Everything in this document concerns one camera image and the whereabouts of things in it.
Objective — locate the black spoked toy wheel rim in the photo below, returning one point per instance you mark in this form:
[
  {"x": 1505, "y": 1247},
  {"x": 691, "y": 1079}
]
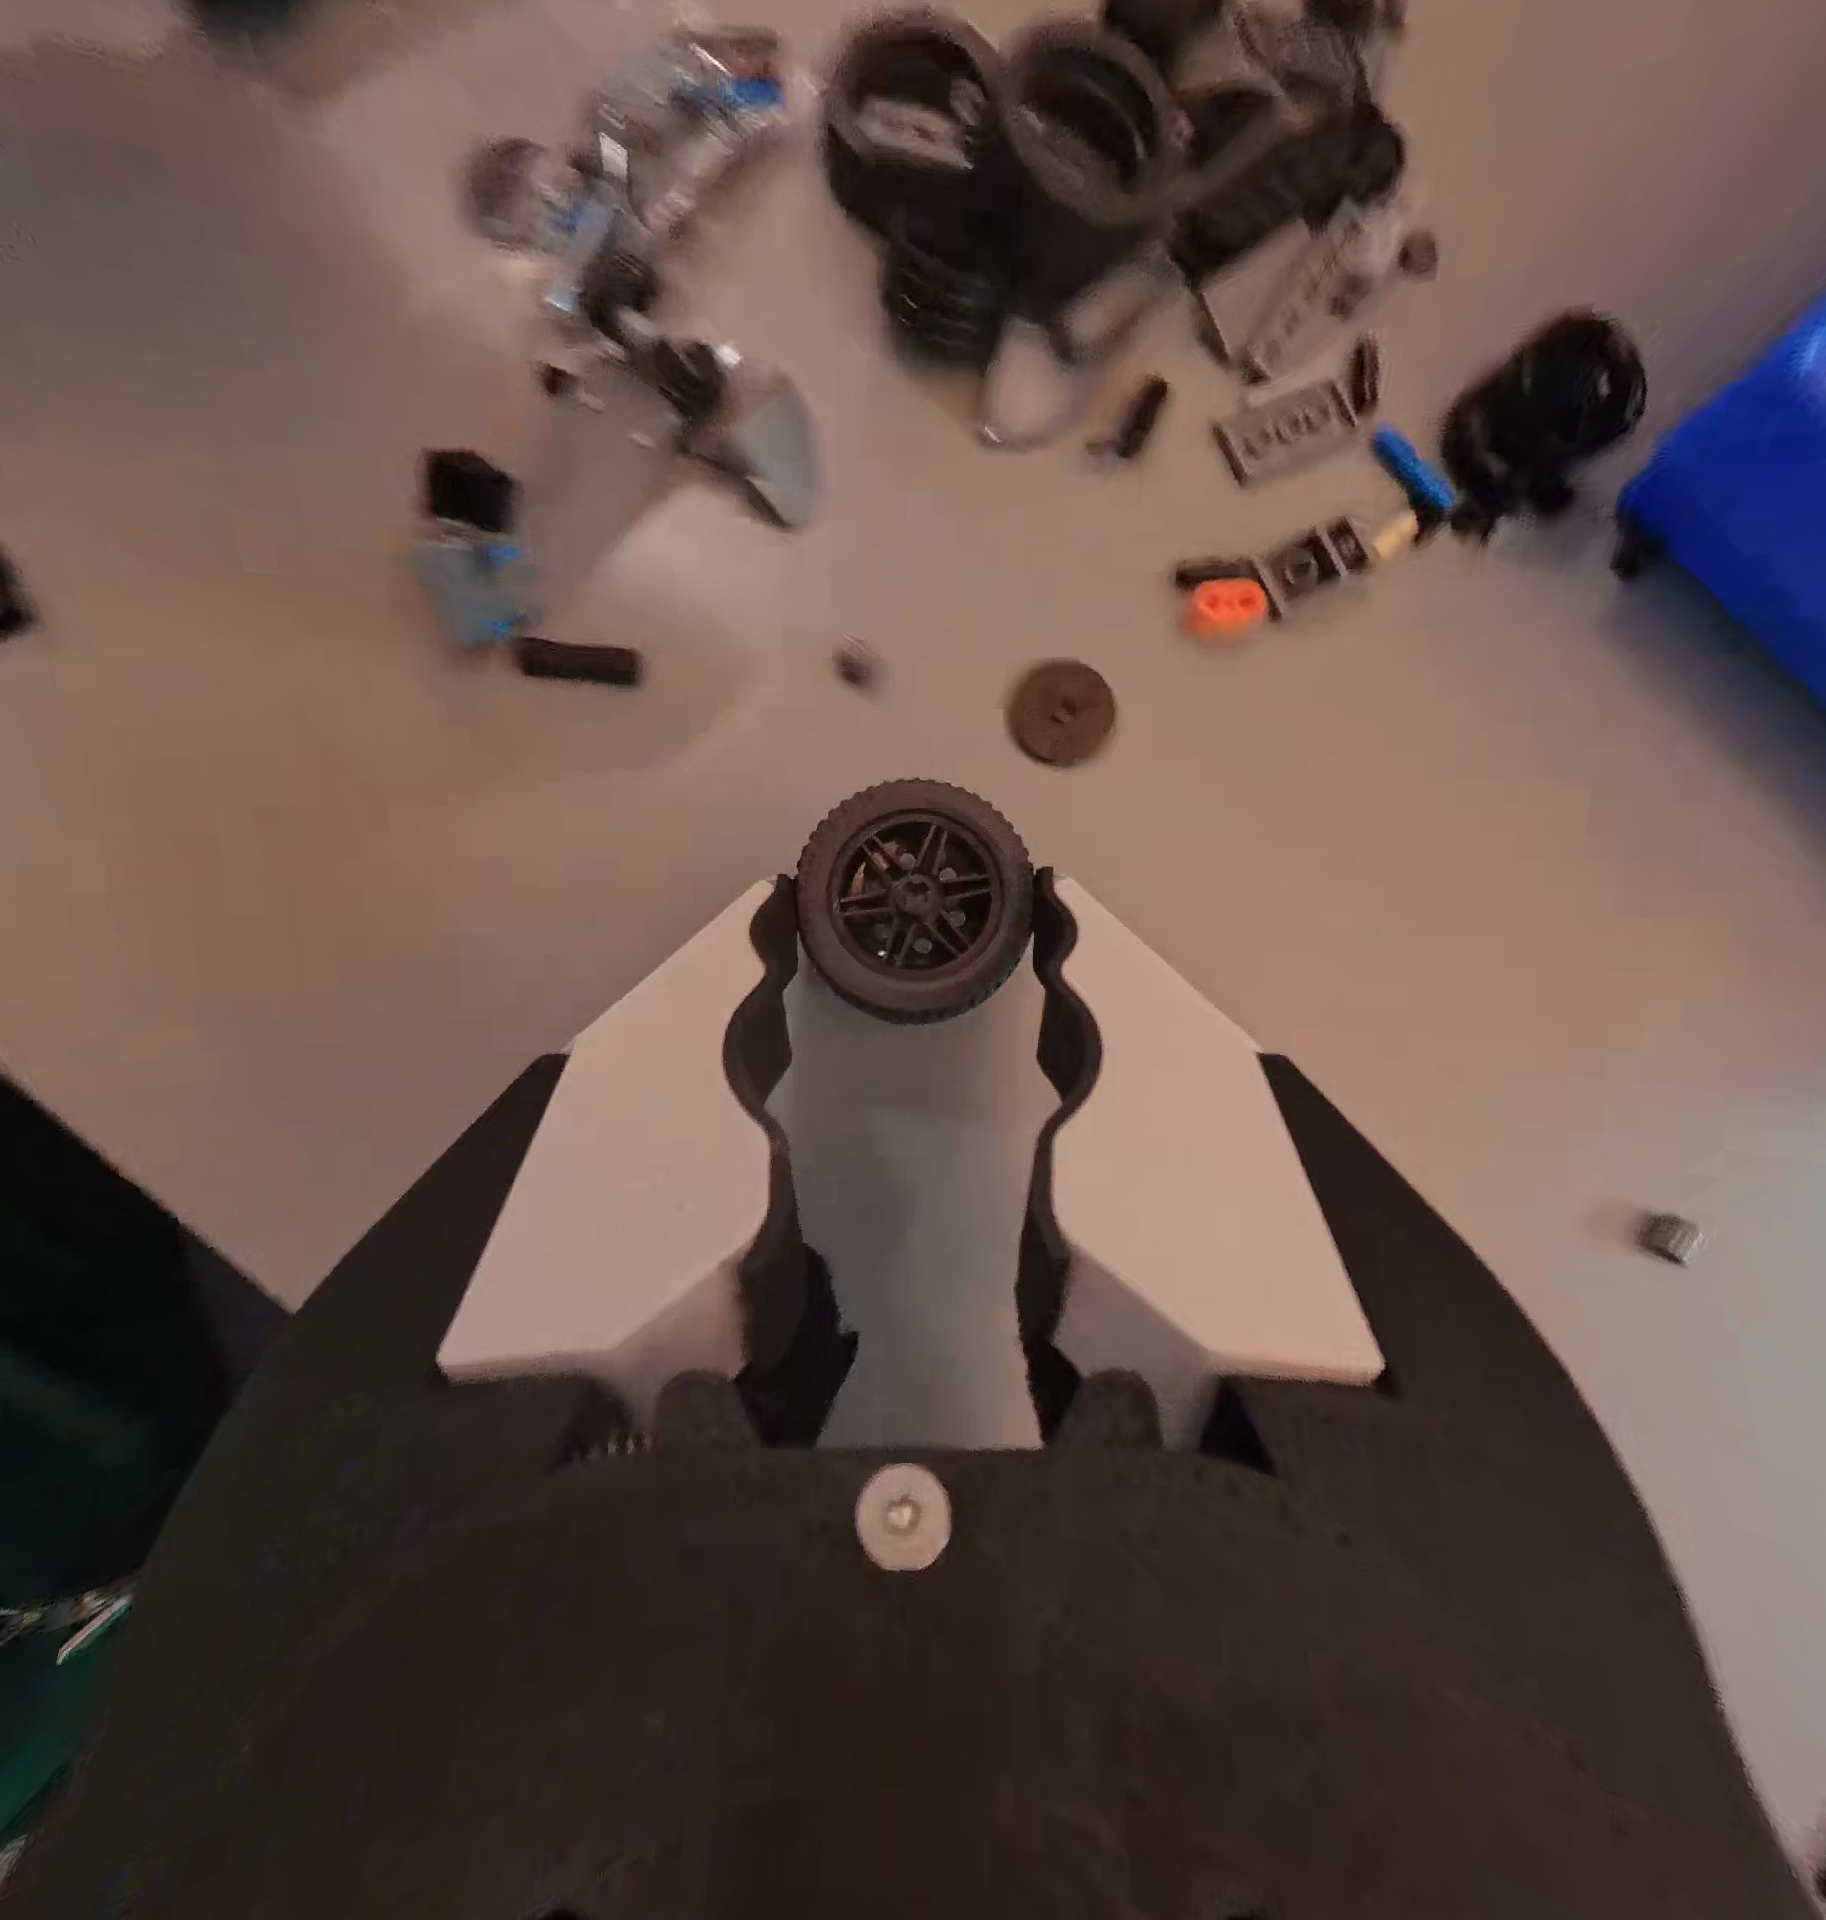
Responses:
[
  {"x": 944, "y": 292},
  {"x": 914, "y": 892},
  {"x": 1542, "y": 420}
]

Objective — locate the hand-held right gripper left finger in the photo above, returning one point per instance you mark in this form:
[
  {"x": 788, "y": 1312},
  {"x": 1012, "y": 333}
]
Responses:
[{"x": 631, "y": 1201}]

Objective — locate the black round toy disc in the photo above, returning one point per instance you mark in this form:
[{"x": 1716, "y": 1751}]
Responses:
[{"x": 1060, "y": 714}]

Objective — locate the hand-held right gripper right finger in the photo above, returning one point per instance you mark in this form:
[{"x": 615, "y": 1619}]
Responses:
[{"x": 1214, "y": 1201}]

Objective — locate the tan toy pin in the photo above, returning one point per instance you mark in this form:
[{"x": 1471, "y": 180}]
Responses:
[{"x": 1395, "y": 534}]

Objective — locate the small grey toy bush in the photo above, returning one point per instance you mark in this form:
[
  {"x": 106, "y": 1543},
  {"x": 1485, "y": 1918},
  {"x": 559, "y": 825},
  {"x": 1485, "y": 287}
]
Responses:
[{"x": 855, "y": 667}]

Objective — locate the orange toy connector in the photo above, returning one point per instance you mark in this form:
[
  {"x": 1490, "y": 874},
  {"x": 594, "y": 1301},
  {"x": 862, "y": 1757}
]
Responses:
[{"x": 1231, "y": 605}]

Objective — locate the grey square tile with hole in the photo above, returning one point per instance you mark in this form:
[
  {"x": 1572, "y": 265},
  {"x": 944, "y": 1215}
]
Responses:
[{"x": 1317, "y": 562}]

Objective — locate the small dark grey toy pin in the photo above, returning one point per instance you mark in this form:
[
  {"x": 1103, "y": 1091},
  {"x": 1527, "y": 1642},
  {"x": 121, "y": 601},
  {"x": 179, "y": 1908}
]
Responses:
[{"x": 1668, "y": 1237}]

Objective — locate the pile of small toy bricks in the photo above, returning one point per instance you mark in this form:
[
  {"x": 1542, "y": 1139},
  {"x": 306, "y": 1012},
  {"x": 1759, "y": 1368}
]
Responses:
[{"x": 1291, "y": 269}]

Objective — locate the blue toy axle pin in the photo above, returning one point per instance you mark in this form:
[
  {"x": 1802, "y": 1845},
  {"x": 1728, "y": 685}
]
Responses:
[{"x": 1416, "y": 467}]

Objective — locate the blue storage bin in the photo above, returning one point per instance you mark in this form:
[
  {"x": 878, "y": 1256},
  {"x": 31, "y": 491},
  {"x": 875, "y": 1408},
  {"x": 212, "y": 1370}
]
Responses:
[{"x": 1769, "y": 509}]

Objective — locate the black rubber toy tyre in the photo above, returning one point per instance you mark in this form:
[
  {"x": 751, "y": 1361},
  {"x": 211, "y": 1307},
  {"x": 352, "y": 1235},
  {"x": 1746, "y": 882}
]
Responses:
[
  {"x": 1094, "y": 128},
  {"x": 890, "y": 165},
  {"x": 839, "y": 961}
]

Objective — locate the small clear bag of pins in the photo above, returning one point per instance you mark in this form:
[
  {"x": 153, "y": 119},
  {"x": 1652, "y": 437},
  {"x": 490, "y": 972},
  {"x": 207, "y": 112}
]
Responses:
[{"x": 631, "y": 165}]

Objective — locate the grey curved panel assembly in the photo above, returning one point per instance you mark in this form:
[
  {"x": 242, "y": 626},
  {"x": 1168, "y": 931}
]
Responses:
[{"x": 598, "y": 480}]

